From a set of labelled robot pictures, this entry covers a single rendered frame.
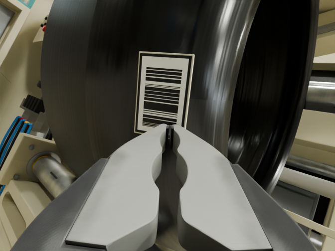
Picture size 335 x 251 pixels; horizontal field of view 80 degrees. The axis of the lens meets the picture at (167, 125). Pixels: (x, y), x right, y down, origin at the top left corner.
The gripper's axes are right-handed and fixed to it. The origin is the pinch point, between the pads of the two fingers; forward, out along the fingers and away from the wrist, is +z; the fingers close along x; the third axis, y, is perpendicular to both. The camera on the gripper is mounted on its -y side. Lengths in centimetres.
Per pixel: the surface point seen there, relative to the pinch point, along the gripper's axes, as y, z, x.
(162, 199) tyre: 8.6, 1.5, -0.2
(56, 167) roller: 19.2, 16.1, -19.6
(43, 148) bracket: 19.1, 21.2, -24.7
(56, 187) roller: 18.9, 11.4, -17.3
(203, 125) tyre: 1.6, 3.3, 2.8
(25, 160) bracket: 19.9, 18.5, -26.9
